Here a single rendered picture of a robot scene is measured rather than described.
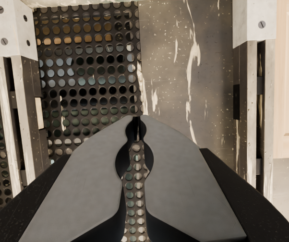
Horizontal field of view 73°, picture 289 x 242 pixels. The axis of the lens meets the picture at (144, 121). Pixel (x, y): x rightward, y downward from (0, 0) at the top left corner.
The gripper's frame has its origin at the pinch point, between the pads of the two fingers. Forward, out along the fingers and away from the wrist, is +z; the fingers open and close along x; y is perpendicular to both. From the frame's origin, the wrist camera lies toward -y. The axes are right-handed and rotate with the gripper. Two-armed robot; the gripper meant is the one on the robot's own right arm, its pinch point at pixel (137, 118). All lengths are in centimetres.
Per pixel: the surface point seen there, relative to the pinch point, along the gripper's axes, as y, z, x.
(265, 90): 10.8, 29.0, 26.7
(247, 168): 26.9, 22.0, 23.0
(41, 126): 18.9, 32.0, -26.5
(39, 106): 14.4, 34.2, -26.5
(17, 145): 20.5, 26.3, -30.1
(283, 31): 0, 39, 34
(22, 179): 28.1, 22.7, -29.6
